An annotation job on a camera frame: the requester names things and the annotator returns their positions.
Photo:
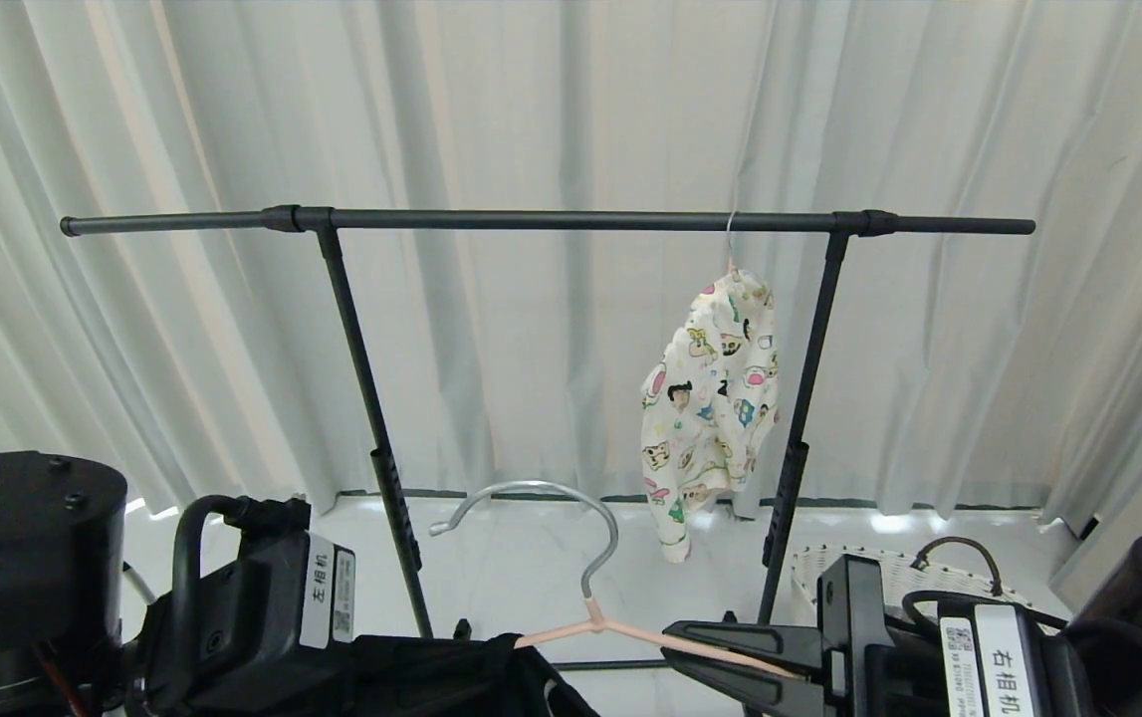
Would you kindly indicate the white curtain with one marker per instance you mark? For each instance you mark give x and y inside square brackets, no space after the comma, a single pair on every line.
[531,100]

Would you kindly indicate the white laundry basket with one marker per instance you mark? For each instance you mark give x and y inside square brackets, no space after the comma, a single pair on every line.
[889,573]

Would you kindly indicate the pink clothes hanger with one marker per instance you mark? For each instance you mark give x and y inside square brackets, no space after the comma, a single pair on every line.
[730,239]
[610,543]

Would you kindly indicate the black clothes rack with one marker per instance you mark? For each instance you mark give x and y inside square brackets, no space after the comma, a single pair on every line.
[531,219]

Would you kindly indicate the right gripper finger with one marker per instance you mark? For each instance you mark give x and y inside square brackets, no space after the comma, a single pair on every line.
[760,642]
[750,687]

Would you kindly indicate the black garment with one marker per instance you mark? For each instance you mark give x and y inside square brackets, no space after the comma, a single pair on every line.
[451,677]

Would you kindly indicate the cream printed garment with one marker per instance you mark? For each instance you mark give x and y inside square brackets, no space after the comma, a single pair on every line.
[710,398]

